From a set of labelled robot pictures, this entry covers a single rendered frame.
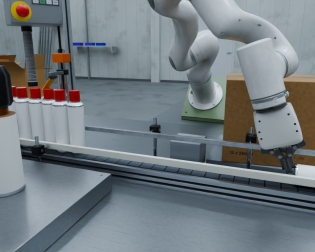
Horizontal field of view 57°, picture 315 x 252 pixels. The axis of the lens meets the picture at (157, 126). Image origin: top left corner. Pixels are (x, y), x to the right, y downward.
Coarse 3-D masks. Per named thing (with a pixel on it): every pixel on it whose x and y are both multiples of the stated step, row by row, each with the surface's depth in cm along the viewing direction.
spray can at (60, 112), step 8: (56, 96) 91; (64, 96) 93; (56, 104) 91; (64, 104) 92; (56, 112) 92; (64, 112) 92; (56, 120) 92; (64, 120) 93; (56, 128) 93; (64, 128) 93; (56, 136) 94; (64, 136) 94; (64, 152) 95
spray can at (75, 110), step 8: (72, 96) 90; (72, 104) 90; (80, 104) 91; (72, 112) 90; (80, 112) 91; (72, 120) 91; (80, 120) 92; (72, 128) 92; (80, 128) 92; (72, 136) 93; (80, 136) 93; (72, 144) 93; (80, 144) 94; (72, 152) 94
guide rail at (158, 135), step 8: (88, 128) 96; (96, 128) 95; (104, 128) 94; (112, 128) 94; (144, 136) 90; (152, 136) 89; (160, 136) 88; (168, 136) 87; (176, 136) 86; (184, 136) 85; (192, 136) 85; (216, 144) 82; (224, 144) 82; (232, 144) 81; (240, 144) 80; (248, 144) 79; (256, 144) 78; (296, 152) 75; (304, 152) 75; (312, 152) 74
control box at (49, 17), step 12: (12, 0) 90; (24, 0) 92; (60, 0) 98; (12, 12) 91; (36, 12) 95; (48, 12) 97; (60, 12) 99; (12, 24) 94; (24, 24) 95; (36, 24) 96; (48, 24) 98; (60, 24) 101
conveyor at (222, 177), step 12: (72, 156) 93; (84, 156) 92; (96, 156) 92; (156, 168) 83; (168, 168) 83; (180, 168) 83; (228, 180) 76; (240, 180) 76; (252, 180) 76; (264, 180) 77; (312, 192) 70
